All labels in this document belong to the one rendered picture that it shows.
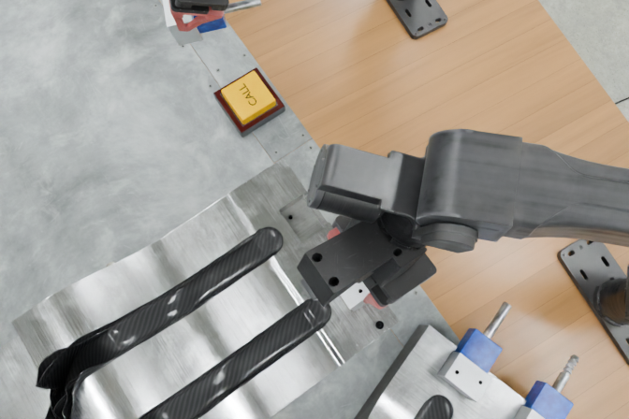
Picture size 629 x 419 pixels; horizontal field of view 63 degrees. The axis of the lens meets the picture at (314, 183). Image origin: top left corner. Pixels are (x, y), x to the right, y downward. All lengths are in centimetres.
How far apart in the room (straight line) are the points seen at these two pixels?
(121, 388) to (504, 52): 75
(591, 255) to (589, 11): 139
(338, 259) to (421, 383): 31
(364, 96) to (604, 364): 52
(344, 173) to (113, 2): 63
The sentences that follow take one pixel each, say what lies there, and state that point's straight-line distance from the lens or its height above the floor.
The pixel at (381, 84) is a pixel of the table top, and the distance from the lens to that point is 85.
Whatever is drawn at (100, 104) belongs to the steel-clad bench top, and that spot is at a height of 80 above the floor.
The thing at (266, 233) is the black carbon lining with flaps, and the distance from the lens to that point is 67.
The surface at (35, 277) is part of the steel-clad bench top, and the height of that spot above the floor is 80.
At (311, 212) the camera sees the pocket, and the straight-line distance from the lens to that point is 70.
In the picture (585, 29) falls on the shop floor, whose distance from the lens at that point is 210.
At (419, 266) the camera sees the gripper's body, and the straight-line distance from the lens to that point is 54.
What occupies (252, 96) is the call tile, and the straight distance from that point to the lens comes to 79.
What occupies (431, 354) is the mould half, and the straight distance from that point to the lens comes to 72.
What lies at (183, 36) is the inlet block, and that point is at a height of 89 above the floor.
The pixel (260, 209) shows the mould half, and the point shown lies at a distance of 68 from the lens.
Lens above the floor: 155
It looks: 75 degrees down
